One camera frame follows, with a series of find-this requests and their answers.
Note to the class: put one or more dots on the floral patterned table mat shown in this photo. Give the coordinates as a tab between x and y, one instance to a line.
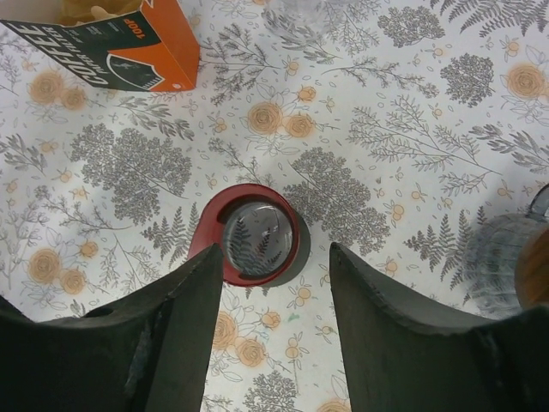
369	134

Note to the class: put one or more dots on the orange coffee filter box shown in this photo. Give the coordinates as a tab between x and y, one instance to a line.
138	46

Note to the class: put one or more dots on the grey carafe with red rim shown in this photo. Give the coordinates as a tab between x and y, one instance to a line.
264	240

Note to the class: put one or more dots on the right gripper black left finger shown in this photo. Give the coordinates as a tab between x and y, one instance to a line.
148	351

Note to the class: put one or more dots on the clear glass server pitcher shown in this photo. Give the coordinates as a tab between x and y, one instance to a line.
491	256

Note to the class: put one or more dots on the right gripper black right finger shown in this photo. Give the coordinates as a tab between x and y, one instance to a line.
403	351

